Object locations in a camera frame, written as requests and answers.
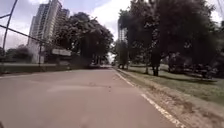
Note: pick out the slim tall building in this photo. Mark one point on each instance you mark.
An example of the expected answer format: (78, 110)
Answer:
(121, 34)

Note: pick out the large broad tree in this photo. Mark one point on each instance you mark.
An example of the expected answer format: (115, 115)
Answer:
(85, 36)

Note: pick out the grey asphalt road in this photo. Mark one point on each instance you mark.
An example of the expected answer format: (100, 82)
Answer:
(76, 100)

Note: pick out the pale signboard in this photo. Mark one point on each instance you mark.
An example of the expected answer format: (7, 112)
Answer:
(61, 52)

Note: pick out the pale painted edge line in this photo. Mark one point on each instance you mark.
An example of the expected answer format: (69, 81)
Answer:
(156, 107)

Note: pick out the row of trees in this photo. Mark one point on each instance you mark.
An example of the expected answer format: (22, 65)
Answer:
(180, 30)

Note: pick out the green grass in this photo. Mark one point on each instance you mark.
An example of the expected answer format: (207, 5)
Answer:
(186, 85)

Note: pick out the tall pale building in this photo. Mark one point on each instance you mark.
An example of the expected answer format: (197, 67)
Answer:
(45, 23)

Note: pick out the brown dirt verge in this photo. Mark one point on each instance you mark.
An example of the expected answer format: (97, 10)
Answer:
(181, 105)

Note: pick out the dark bushes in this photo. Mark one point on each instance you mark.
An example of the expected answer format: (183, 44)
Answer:
(18, 54)

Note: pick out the thin bent pole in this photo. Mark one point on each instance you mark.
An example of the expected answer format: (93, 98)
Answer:
(8, 23)

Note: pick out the low dark wall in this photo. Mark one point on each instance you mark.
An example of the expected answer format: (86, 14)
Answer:
(26, 68)

